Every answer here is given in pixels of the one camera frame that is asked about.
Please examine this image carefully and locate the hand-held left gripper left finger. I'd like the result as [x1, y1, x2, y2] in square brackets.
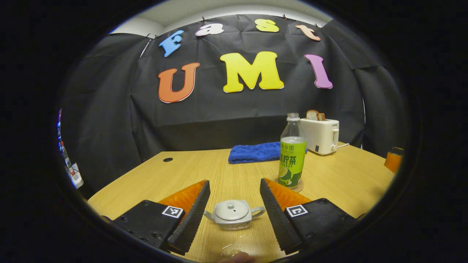
[113, 180, 211, 255]

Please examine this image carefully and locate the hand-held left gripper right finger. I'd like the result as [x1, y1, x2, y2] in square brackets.
[260, 178, 357, 254]

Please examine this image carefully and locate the round wooden coaster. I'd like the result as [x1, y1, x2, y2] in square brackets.
[275, 178, 305, 193]

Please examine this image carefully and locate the green label water bottle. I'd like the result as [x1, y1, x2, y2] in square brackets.
[278, 113, 307, 188]

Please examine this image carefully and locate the blue towel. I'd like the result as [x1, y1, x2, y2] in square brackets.
[228, 142, 308, 164]

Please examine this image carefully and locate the white toaster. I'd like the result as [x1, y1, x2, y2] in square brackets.
[300, 118, 340, 156]

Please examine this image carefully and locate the white side table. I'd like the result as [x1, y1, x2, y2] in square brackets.
[69, 163, 84, 190]

